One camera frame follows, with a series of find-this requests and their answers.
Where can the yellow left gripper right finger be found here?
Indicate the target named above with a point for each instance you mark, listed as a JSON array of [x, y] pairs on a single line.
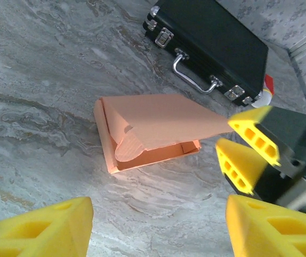
[[270, 230]]

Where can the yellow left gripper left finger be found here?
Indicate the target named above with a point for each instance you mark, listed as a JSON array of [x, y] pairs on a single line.
[[48, 230]]

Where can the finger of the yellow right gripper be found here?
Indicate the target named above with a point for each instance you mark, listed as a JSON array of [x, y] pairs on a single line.
[[238, 158], [254, 125]]

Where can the brown cardboard paper box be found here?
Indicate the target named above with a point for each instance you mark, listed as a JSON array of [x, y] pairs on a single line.
[[166, 117]]

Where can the red and white object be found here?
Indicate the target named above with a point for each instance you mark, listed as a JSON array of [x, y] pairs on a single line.
[[266, 91]]

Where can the black case with metal latches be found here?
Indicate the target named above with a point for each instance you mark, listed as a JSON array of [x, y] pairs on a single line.
[[212, 40]]

